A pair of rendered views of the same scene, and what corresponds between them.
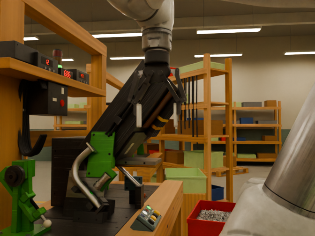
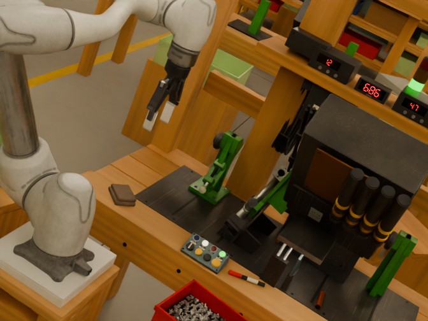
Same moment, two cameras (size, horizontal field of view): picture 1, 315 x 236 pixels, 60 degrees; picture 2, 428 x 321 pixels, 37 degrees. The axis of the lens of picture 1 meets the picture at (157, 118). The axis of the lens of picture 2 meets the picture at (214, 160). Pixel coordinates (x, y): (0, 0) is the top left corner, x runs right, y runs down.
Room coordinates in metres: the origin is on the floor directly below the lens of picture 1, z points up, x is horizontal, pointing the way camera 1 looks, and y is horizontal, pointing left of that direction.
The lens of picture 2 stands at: (1.15, -1.82, 2.14)
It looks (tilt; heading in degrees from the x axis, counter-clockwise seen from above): 25 degrees down; 94
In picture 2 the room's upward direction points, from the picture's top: 24 degrees clockwise
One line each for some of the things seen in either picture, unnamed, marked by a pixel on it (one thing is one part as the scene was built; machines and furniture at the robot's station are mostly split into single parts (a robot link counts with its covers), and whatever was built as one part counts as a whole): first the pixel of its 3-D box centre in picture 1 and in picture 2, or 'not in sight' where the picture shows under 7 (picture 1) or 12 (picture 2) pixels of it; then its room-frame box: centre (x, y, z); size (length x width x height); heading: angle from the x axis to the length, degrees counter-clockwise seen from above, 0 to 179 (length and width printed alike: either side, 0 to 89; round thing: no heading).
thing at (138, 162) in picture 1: (121, 161); (314, 228); (1.42, 0.19, 1.11); 0.39 x 0.16 x 0.03; 79
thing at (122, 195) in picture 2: not in sight; (122, 194); (0.76, 0.15, 0.91); 0.10 x 0.08 x 0.03; 129
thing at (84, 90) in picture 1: (51, 84); (370, 97); (1.42, 0.55, 1.52); 0.90 x 0.25 x 0.04; 169
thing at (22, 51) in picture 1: (20, 54); (307, 44); (1.12, 0.57, 1.59); 0.15 x 0.07 x 0.07; 169
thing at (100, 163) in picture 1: (103, 153); (286, 190); (1.28, 0.25, 1.17); 0.13 x 0.12 x 0.20; 169
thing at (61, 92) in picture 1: (47, 99); (329, 107); (1.30, 0.52, 1.42); 0.17 x 0.12 x 0.15; 169
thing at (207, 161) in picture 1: (169, 133); not in sight; (4.71, -0.20, 1.19); 2.30 x 0.55 x 2.39; 34
